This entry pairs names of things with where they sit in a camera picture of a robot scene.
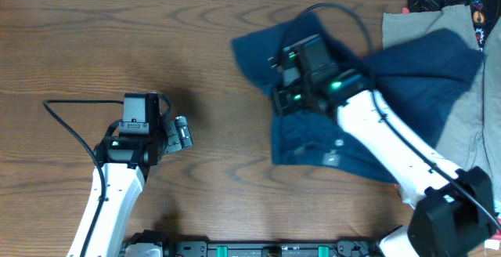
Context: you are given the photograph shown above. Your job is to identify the black patterned garment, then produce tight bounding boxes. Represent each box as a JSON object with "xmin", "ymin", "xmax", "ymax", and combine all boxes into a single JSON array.
[{"xmin": 407, "ymin": 0, "xmax": 500, "ymax": 51}]

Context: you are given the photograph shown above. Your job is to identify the khaki beige shorts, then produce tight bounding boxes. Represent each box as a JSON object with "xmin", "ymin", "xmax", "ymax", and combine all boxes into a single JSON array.
[{"xmin": 381, "ymin": 4, "xmax": 501, "ymax": 176}]

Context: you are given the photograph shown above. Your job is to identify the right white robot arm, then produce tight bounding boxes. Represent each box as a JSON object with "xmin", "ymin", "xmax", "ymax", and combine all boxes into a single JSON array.
[{"xmin": 273, "ymin": 56, "xmax": 500, "ymax": 256}]

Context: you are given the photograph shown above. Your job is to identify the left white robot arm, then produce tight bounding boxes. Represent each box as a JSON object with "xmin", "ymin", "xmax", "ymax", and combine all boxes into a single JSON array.
[{"xmin": 67, "ymin": 116, "xmax": 193, "ymax": 256}]

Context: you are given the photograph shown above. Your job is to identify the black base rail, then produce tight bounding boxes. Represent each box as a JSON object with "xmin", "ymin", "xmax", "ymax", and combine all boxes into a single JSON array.
[{"xmin": 117, "ymin": 230, "xmax": 383, "ymax": 257}]

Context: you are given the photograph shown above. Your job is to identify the navy blue shorts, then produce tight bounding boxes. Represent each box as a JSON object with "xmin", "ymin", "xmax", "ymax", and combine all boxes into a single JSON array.
[{"xmin": 232, "ymin": 13, "xmax": 483, "ymax": 183}]

